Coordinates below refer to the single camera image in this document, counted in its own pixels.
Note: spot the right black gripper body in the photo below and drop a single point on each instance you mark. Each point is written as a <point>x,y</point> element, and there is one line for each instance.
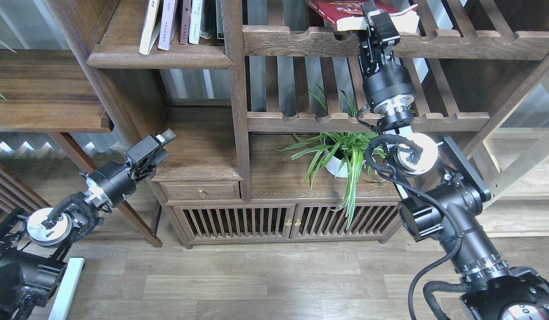
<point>386,83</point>

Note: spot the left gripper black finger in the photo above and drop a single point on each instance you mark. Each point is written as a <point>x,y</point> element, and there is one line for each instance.
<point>165,137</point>

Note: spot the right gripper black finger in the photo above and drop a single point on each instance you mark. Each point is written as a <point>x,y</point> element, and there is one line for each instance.
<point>369,8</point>

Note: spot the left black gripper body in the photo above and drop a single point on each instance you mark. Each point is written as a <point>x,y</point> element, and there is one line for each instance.
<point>113,183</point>

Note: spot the red book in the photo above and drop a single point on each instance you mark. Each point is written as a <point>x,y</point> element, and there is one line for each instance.
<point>347,15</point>

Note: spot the yellow green book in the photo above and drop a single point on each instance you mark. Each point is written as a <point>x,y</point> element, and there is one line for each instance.
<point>150,27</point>

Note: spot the pale purple white book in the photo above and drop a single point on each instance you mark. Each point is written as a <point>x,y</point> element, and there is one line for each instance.
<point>168,24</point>

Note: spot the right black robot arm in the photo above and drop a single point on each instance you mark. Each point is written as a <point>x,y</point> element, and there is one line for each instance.
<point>441,193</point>

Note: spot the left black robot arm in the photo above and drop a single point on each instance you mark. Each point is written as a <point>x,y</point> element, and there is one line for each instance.
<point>33,245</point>

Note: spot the light wooden shelf unit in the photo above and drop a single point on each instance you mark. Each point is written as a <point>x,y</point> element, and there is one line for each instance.
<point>511,151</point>

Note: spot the green spider plant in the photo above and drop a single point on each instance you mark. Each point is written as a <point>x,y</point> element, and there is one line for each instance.
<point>352,145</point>

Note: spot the white plant pot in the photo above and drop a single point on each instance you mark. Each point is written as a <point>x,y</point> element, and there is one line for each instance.
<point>335,166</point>

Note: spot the dark wooden bookshelf cabinet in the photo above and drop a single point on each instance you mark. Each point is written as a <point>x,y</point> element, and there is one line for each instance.
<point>231,105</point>

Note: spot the dark wooden slatted rack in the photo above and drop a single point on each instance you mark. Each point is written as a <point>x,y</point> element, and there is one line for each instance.
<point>14,193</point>

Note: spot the dark green upright book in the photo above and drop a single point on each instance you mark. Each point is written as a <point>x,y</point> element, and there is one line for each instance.
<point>219,24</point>

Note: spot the dark wooden side table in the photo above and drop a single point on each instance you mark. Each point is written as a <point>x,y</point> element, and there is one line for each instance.
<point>48,92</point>

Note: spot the brown upright book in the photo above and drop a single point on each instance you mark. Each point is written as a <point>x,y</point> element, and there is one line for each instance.
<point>185,22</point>

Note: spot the white upright book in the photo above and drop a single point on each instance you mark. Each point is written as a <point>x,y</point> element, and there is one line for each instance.
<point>196,20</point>

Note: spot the white base bar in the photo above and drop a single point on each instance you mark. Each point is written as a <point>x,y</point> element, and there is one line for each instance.
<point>67,287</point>

